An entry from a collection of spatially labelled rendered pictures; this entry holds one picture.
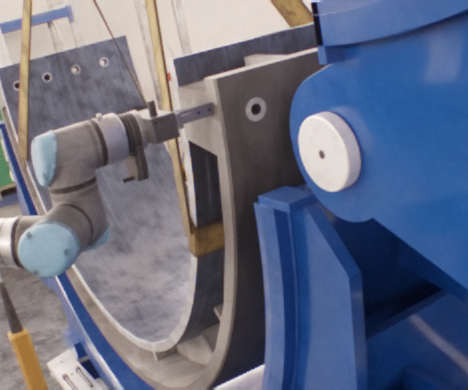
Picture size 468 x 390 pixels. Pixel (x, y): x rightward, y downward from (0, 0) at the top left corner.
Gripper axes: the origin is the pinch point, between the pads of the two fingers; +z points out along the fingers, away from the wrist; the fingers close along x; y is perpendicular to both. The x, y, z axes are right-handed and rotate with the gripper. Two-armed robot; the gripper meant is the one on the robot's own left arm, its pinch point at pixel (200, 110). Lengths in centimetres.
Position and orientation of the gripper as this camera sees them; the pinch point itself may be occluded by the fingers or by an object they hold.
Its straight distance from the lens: 139.8
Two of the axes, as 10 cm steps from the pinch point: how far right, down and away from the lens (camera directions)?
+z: 8.6, -3.1, 4.1
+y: -2.1, -9.4, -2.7
